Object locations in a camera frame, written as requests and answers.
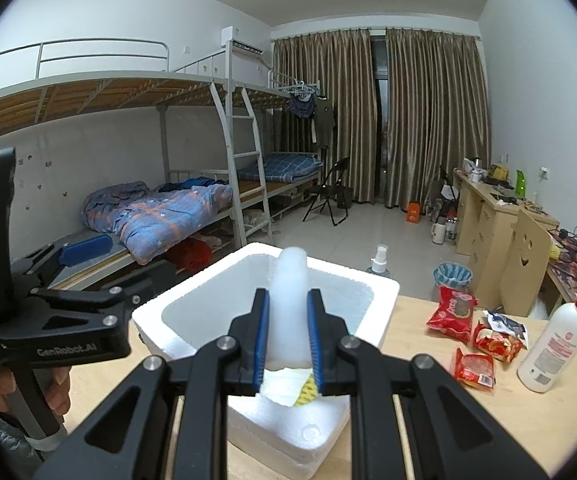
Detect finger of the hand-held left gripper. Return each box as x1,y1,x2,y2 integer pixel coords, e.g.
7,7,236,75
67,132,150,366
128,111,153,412
11,235,112,281
31,261,182,313

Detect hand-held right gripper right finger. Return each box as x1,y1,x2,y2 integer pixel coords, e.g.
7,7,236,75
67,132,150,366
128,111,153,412
307,289,549,480

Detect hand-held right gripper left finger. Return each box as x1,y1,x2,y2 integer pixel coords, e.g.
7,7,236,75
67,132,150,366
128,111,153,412
33,288,269,480

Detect white cloth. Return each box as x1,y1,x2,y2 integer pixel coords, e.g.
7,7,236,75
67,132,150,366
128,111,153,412
261,366,309,407

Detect translucent white foam roll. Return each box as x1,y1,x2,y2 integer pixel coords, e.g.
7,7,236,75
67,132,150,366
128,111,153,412
267,246,314,368

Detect yellow foam net sleeve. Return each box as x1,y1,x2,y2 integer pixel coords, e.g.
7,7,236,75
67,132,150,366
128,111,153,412
293,374,320,408

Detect white foam box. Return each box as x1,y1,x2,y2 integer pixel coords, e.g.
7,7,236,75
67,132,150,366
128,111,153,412
132,242,400,480

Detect red bag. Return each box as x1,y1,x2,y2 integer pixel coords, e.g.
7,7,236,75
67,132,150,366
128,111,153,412
166,237,212,273

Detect blue orange quilt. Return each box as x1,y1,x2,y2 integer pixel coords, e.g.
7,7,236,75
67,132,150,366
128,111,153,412
82,180,234,266

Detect clear spray bottle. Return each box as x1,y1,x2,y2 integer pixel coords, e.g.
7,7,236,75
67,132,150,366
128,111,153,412
367,245,392,276

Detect dark blue garment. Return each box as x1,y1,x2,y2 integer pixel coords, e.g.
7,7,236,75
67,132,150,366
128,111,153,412
157,176,229,193

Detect red snack packet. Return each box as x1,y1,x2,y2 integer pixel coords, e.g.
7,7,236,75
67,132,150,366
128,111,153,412
473,321,524,365
426,284,478,343
455,347,497,392

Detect blue lined trash bin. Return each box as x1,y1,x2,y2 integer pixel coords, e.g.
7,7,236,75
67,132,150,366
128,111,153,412
433,261,473,288

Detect black folding chair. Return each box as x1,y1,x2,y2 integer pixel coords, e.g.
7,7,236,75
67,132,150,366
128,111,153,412
303,157,354,226

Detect white metal bunk bed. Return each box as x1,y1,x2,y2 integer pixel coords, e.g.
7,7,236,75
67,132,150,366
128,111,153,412
226,47,329,223
0,39,275,291

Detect blue plaid bedding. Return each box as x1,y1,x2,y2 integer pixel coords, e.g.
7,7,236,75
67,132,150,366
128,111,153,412
237,152,322,183

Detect blue white snack packet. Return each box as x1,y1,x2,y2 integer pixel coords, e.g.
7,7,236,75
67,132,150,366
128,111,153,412
483,310,528,346

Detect black tripod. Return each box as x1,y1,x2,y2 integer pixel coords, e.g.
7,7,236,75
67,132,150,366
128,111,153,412
431,165,462,221

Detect light wooden desk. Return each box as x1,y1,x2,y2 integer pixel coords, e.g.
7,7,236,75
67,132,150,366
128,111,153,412
453,167,559,261

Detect dark hanging shirt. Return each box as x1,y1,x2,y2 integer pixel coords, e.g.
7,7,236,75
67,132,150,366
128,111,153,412
313,97,337,148

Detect brown curtain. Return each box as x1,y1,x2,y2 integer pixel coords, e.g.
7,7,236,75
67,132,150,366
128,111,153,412
273,30,379,206
385,27,492,211

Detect wooden smiley face chair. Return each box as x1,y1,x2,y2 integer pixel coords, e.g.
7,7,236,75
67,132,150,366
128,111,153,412
499,208,554,318

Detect blue hanging garment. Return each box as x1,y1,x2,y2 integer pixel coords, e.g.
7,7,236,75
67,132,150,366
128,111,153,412
288,95,317,121

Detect white lotion pump bottle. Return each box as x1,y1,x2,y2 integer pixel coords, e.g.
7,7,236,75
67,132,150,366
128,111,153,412
517,261,577,393

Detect plastic clothes hanger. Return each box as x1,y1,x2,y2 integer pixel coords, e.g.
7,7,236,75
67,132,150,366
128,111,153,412
288,80,319,98

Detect white air conditioner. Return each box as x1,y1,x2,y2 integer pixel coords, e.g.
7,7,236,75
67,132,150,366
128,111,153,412
221,25,264,56

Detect desk with patterned cover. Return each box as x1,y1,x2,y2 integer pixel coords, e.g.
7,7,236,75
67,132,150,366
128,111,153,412
543,230,577,376

